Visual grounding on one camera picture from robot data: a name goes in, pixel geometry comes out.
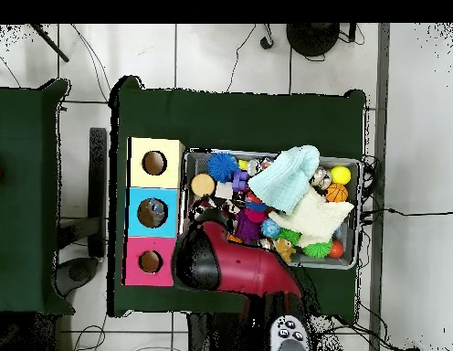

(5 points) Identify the mint green cloth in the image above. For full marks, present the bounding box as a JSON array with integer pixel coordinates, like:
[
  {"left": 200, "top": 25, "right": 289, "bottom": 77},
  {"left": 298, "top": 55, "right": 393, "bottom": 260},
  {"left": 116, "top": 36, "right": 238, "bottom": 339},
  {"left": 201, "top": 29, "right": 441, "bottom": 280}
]
[{"left": 247, "top": 144, "right": 321, "bottom": 215}]

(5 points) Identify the clear plastic packet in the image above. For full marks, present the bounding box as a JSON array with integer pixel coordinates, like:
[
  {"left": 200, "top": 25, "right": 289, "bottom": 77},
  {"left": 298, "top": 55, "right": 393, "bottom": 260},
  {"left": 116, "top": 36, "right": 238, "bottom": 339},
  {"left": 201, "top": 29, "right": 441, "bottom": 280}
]
[{"left": 148, "top": 198, "right": 168, "bottom": 220}]

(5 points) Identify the clear mesh bin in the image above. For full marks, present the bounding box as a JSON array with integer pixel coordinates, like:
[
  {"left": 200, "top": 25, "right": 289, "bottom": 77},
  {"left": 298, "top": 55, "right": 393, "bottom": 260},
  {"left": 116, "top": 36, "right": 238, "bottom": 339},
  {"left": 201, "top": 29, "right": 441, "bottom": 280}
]
[{"left": 177, "top": 147, "right": 363, "bottom": 271}]

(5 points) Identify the wooden box with three holes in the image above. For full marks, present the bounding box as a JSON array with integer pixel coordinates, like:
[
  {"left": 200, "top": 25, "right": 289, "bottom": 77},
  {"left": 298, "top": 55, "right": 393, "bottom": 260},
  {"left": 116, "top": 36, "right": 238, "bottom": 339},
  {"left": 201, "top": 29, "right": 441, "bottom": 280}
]
[{"left": 121, "top": 136, "right": 186, "bottom": 287}]

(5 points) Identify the toy hamburger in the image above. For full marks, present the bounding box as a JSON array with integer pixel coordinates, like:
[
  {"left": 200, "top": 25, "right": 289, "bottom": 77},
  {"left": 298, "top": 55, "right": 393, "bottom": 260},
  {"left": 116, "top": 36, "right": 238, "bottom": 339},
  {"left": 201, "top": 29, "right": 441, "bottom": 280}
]
[{"left": 190, "top": 173, "right": 216, "bottom": 198}]

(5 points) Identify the blue spiky ball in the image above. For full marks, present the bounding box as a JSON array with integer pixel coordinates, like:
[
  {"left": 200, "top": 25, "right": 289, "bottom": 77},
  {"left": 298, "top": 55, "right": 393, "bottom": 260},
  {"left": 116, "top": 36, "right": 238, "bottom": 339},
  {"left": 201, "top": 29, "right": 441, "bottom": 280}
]
[{"left": 206, "top": 152, "right": 239, "bottom": 183}]

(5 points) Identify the dark green table cloth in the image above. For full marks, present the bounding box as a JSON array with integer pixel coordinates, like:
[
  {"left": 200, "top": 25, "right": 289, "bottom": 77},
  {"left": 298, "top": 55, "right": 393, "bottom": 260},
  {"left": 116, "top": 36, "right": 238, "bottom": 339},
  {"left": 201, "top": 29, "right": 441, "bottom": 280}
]
[
  {"left": 108, "top": 75, "right": 367, "bottom": 318},
  {"left": 0, "top": 79, "right": 76, "bottom": 316}
]

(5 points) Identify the brown teddy bear toy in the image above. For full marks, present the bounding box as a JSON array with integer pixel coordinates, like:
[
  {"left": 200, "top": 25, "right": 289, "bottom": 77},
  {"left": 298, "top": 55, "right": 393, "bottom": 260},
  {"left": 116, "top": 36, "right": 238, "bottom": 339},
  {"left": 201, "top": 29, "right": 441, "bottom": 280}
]
[{"left": 273, "top": 238, "right": 297, "bottom": 263}]

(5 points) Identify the cream knitted cloth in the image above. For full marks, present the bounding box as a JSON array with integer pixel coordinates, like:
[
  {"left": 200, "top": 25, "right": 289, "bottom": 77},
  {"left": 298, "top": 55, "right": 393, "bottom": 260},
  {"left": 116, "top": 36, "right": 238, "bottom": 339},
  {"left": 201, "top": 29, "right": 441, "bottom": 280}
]
[{"left": 268, "top": 186, "right": 355, "bottom": 248}]

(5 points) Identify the orange toy basketball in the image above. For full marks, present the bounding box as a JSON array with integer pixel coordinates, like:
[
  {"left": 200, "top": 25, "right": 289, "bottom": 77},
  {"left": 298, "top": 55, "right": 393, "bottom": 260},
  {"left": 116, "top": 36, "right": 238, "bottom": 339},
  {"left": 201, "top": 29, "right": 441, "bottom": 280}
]
[{"left": 325, "top": 182, "right": 349, "bottom": 203}]

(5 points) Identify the yellow ball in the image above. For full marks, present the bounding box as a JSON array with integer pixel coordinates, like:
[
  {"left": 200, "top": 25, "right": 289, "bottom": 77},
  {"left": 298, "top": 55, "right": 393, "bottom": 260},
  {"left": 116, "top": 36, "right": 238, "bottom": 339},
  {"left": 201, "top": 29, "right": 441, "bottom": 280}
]
[{"left": 329, "top": 165, "right": 353, "bottom": 186}]

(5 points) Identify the black upright panel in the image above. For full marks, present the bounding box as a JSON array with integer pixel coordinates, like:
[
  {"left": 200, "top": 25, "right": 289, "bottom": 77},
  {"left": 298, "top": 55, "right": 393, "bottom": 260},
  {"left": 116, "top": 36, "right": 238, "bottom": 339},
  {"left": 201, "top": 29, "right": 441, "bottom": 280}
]
[{"left": 88, "top": 127, "right": 108, "bottom": 259}]

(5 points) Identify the grey rounded floor base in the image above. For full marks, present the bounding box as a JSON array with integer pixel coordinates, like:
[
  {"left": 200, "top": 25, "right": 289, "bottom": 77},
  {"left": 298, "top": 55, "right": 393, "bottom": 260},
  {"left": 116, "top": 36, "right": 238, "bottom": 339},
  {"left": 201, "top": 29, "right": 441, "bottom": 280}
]
[{"left": 52, "top": 257, "right": 100, "bottom": 298}]

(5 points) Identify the black round stand base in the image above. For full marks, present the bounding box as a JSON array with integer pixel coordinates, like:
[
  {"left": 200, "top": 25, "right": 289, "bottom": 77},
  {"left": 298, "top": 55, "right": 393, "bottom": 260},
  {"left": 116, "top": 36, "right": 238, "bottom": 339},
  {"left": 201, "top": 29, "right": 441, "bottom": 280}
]
[{"left": 285, "top": 23, "right": 341, "bottom": 58}]

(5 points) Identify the thin black rod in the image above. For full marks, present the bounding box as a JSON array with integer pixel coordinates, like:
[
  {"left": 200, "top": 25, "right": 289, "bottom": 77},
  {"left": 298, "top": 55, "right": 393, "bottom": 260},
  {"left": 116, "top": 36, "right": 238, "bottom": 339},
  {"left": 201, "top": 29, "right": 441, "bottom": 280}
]
[{"left": 29, "top": 23, "right": 70, "bottom": 63}]

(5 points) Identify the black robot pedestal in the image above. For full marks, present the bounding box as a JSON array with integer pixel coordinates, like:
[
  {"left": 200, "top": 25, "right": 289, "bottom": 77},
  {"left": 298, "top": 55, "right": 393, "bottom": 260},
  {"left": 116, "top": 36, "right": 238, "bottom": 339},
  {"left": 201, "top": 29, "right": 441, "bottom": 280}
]
[{"left": 186, "top": 313, "right": 271, "bottom": 351}]

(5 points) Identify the black cable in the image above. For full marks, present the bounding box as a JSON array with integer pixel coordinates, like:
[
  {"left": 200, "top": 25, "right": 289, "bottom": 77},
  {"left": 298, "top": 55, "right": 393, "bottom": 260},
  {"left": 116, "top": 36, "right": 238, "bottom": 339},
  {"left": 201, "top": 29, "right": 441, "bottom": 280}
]
[{"left": 361, "top": 207, "right": 453, "bottom": 218}]

